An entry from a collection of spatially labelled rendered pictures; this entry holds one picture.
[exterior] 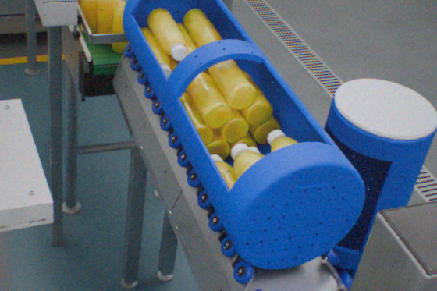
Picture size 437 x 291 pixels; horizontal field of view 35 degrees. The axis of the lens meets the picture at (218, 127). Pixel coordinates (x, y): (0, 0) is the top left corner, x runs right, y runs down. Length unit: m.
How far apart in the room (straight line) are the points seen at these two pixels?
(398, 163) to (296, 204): 0.57
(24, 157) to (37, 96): 2.09
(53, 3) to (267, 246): 1.04
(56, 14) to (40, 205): 0.84
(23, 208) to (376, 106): 0.97
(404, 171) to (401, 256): 1.42
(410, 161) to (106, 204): 1.49
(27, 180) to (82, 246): 1.35
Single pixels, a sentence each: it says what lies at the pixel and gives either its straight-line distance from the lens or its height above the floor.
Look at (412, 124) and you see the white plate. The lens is 1.85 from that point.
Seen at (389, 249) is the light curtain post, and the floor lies 1.68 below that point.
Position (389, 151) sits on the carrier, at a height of 0.99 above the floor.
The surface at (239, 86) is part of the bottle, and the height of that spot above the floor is 1.18.
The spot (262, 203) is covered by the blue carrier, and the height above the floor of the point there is 1.15.
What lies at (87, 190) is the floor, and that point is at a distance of 3.01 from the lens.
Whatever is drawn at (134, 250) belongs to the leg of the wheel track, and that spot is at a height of 0.20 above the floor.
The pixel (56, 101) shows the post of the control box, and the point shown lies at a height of 0.68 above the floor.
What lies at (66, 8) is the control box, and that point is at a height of 1.05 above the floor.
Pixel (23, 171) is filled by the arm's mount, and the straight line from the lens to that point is 1.47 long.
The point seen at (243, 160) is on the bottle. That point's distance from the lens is 1.40.
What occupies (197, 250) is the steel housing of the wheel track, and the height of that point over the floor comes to 0.86.
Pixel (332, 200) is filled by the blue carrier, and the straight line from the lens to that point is 1.36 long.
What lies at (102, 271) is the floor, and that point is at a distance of 2.68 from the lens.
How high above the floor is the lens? 1.99
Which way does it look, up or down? 35 degrees down
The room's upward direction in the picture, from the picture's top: 9 degrees clockwise
